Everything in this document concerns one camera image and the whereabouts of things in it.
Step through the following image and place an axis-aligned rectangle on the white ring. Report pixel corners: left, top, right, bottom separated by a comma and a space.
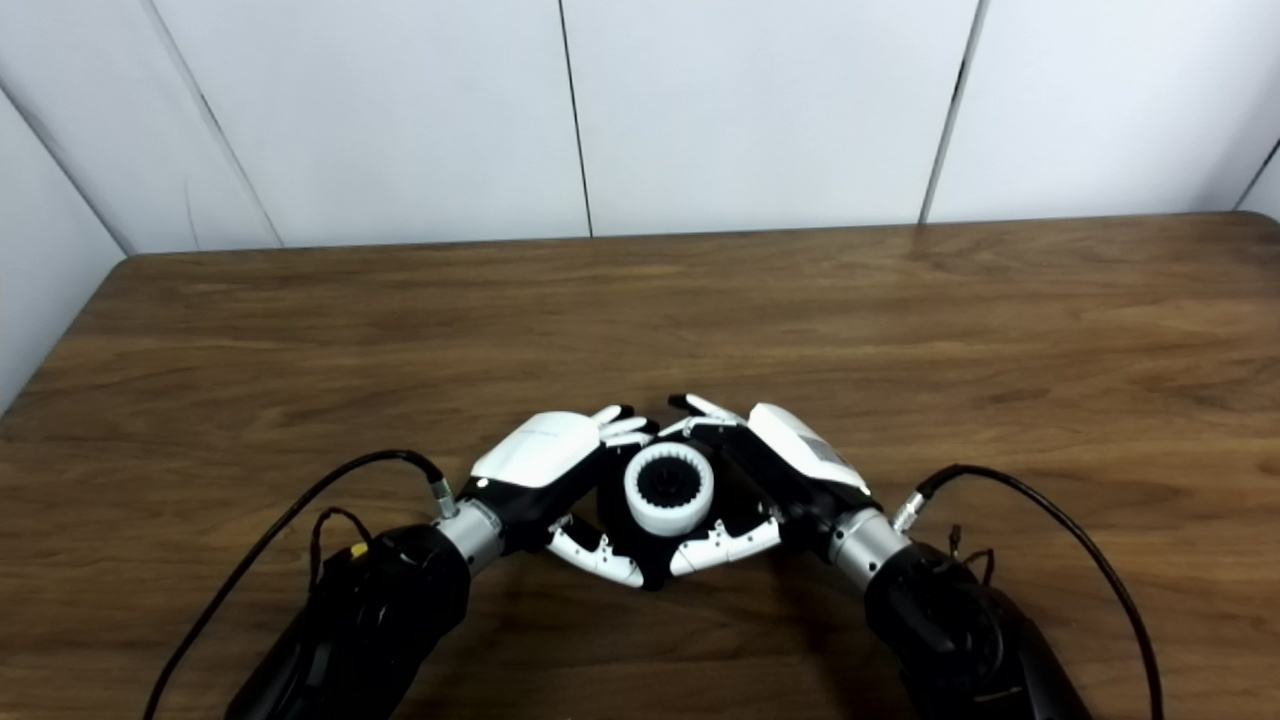
624, 442, 716, 537

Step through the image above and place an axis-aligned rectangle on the white and black left hand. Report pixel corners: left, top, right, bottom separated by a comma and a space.
470, 404, 661, 589

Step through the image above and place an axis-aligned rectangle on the round black part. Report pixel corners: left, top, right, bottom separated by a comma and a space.
595, 445, 761, 591

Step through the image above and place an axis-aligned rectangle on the white and black right hand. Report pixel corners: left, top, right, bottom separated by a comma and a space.
665, 393, 881, 578

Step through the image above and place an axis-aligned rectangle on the thin black wire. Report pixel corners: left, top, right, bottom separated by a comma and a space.
940, 525, 996, 586

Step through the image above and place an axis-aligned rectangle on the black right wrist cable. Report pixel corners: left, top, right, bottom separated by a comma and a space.
892, 463, 1166, 720

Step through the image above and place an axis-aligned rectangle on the thin wire with yellow tag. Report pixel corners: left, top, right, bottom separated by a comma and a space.
308, 507, 376, 591

